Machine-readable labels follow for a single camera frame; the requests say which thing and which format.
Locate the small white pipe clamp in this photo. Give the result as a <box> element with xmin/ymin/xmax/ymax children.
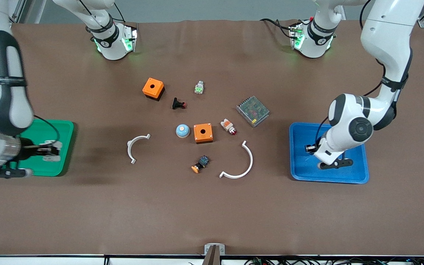
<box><xmin>127</xmin><ymin>134</ymin><xmax>151</xmax><ymax>165</ymax></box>

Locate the orange box upper left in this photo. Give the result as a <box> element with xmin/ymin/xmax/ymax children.
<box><xmin>142</xmin><ymin>77</ymin><xmax>165</xmax><ymax>102</ymax></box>

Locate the blue plastic tray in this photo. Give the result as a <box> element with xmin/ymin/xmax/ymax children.
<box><xmin>289</xmin><ymin>122</ymin><xmax>370</xmax><ymax>184</ymax></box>

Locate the black base cable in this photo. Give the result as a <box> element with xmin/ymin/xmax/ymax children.
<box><xmin>260</xmin><ymin>18</ymin><xmax>298</xmax><ymax>38</ymax></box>

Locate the metal mesh power supply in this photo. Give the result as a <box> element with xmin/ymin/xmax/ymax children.
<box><xmin>236</xmin><ymin>96</ymin><xmax>270</xmax><ymax>128</ymax></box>

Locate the black cable bundle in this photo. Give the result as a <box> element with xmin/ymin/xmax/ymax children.
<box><xmin>243</xmin><ymin>257</ymin><xmax>424</xmax><ymax>265</ymax></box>

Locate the red indicator lamp orange body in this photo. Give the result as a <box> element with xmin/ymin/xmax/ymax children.
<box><xmin>220</xmin><ymin>119</ymin><xmax>237</xmax><ymax>136</ymax></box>

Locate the large white pipe clamp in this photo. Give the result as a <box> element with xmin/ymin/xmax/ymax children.
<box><xmin>219</xmin><ymin>140</ymin><xmax>254</xmax><ymax>180</ymax></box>

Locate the brown table mat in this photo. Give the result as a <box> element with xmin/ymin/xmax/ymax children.
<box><xmin>0</xmin><ymin>19</ymin><xmax>424</xmax><ymax>257</ymax></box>

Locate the green plastic tray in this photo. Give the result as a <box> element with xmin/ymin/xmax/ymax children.
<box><xmin>0</xmin><ymin>120</ymin><xmax>75</xmax><ymax>177</ymax></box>

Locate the orange button box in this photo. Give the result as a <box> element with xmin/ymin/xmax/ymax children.
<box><xmin>193</xmin><ymin>123</ymin><xmax>213</xmax><ymax>144</ymax></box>

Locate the orange black push button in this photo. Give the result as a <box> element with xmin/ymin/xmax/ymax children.
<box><xmin>191</xmin><ymin>155</ymin><xmax>210</xmax><ymax>174</ymax></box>

